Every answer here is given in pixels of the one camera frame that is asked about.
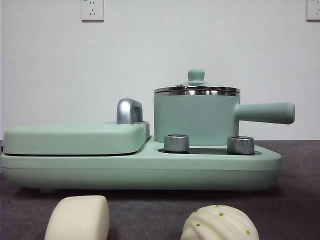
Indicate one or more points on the glass pot lid green knob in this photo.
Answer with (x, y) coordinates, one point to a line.
(196, 75)

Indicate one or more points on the ridged white bun green specks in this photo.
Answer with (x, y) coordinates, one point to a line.
(220, 225)

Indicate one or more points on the smooth white steamed bun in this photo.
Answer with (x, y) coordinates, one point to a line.
(77, 220)

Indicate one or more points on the silver control knob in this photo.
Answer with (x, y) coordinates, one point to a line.
(240, 145)
(176, 143)

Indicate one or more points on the mint green breakfast machine base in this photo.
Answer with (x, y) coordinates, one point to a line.
(125, 172)

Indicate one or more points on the mint green griddle lid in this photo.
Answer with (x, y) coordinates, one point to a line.
(75, 140)

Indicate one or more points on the white wall socket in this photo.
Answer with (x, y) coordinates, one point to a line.
(92, 11)
(313, 10)

